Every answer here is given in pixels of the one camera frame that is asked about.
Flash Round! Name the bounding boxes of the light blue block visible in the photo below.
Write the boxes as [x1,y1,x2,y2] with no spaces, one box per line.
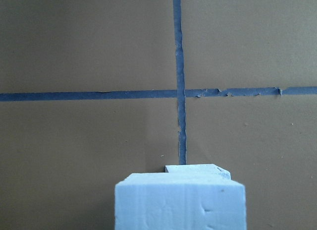
[114,173,247,230]

